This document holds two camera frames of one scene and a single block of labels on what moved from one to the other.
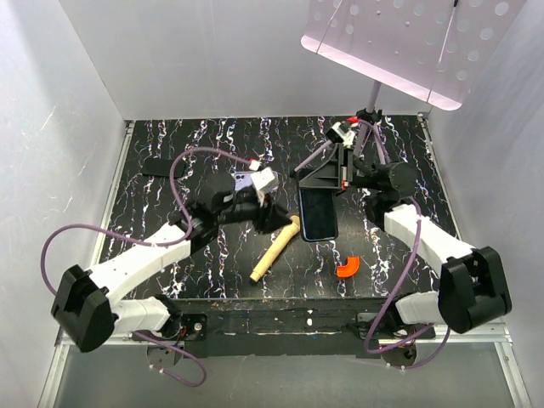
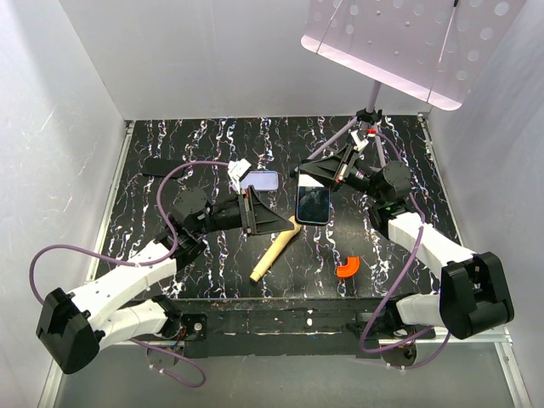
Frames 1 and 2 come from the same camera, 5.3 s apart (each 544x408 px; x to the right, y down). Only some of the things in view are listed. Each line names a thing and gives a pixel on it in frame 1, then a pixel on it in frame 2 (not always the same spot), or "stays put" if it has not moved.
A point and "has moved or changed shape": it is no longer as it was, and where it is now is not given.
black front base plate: [281, 328] stays put
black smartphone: [161, 167] stays put
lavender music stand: [430, 50] stays put
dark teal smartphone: [319, 214] has moved or changed shape
